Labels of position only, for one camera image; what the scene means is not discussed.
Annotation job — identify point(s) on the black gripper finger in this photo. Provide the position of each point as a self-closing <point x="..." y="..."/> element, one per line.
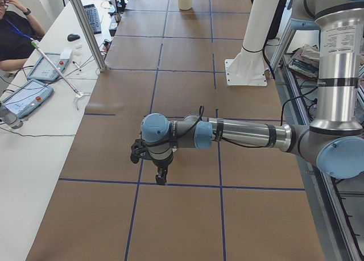
<point x="161" y="175"/>

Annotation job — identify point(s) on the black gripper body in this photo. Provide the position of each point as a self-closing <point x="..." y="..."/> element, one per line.
<point x="162" y="164"/>

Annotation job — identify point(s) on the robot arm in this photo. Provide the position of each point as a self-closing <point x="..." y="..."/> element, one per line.
<point x="331" y="142"/>

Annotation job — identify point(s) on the far teach pendant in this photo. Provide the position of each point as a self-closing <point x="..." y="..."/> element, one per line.
<point x="43" y="70"/>

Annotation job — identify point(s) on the teach pendant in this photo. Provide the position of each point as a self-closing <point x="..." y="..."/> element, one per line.
<point x="27" y="98"/>
<point x="43" y="70"/>

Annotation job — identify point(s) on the near teach pendant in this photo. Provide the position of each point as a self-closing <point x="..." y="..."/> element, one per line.
<point x="27" y="98"/>

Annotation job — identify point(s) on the black computer mouse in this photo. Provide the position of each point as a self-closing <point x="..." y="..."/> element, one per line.
<point x="73" y="37"/>

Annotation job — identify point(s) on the black computer keyboard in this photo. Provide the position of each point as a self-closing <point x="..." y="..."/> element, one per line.
<point x="93" y="18"/>

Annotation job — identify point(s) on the stack of magazines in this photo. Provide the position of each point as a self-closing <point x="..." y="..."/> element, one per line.
<point x="305" y="61"/>

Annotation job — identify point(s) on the person in black shirt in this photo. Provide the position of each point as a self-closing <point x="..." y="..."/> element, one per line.
<point x="19" y="28"/>

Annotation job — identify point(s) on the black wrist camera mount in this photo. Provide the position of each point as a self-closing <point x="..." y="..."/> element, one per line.
<point x="138" y="151"/>

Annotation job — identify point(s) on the green handled reacher grabber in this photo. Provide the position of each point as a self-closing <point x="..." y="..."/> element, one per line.
<point x="79" y="94"/>

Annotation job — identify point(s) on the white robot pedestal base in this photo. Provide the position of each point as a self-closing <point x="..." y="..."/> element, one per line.
<point x="247" y="68"/>

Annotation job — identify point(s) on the aluminium frame post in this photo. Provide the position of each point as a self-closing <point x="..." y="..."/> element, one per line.
<point x="88" y="33"/>

